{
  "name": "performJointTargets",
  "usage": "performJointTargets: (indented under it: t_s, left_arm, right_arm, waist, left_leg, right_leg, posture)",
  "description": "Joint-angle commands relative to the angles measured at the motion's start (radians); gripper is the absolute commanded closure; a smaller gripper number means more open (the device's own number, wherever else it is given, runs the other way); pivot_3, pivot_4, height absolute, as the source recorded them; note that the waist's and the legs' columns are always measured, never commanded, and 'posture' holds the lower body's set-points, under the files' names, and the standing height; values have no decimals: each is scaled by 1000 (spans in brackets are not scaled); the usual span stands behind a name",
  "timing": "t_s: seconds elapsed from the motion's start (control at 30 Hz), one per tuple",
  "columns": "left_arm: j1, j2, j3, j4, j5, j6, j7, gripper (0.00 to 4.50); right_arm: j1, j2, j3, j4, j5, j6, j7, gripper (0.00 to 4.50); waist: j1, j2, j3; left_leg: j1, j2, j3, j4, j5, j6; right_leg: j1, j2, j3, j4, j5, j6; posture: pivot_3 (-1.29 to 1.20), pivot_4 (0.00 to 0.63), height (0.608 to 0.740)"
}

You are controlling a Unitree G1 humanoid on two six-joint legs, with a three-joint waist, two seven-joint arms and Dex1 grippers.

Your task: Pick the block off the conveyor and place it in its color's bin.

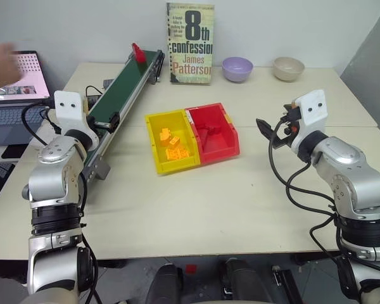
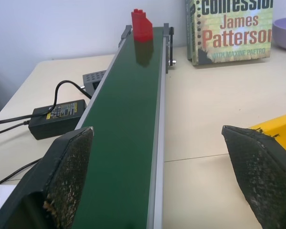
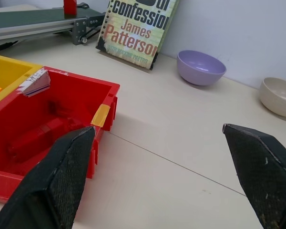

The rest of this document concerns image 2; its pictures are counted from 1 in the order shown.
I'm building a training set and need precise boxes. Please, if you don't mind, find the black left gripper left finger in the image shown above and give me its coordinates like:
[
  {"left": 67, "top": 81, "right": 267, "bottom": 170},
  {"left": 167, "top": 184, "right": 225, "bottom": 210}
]
[{"left": 0, "top": 126, "right": 95, "bottom": 229}]

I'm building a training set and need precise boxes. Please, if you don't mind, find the James Patterson paperback book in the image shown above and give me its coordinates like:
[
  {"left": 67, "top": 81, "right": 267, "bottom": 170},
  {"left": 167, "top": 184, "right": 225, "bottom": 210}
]
[{"left": 184, "top": 0, "right": 275, "bottom": 66}]

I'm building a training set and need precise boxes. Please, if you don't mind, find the red toy brick block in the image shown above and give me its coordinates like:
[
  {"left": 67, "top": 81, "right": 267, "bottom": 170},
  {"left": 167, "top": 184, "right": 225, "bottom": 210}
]
[{"left": 131, "top": 9, "right": 154, "bottom": 43}]

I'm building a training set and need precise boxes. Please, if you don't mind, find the black power adapter brick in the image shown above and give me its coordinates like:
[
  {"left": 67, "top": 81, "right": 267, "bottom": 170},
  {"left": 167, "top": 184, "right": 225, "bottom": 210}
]
[{"left": 28, "top": 99, "right": 88, "bottom": 141}]

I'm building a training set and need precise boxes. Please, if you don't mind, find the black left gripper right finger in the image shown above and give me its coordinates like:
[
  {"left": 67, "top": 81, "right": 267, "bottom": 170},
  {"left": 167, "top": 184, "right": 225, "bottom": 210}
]
[{"left": 222, "top": 125, "right": 286, "bottom": 229}]

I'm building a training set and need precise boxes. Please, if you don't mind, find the black power cable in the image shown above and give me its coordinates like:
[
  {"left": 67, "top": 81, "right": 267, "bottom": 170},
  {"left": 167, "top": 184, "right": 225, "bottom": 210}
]
[{"left": 0, "top": 114, "right": 42, "bottom": 185}]

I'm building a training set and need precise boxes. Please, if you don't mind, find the green conveyor belt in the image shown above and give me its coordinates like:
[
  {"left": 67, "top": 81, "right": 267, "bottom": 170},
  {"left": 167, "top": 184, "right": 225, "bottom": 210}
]
[{"left": 71, "top": 23, "right": 177, "bottom": 229}]

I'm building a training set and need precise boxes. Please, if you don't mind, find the black adapter output cable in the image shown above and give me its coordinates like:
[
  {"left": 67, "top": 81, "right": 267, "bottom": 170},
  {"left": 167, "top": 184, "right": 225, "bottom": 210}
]
[{"left": 47, "top": 80, "right": 93, "bottom": 118}]

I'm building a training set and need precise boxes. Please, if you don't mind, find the yellow plastic bin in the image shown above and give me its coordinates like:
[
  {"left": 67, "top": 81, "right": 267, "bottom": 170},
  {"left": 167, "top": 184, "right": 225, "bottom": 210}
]
[{"left": 249, "top": 111, "right": 286, "bottom": 159}]

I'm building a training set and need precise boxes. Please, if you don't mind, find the grey control box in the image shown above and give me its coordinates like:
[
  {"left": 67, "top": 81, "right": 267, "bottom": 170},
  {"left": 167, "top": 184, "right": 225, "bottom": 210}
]
[{"left": 82, "top": 70, "right": 108, "bottom": 97}]

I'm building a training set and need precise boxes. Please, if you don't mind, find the purple bowl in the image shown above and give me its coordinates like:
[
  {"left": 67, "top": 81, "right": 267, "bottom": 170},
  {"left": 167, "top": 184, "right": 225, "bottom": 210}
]
[{"left": 272, "top": 17, "right": 286, "bottom": 52}]

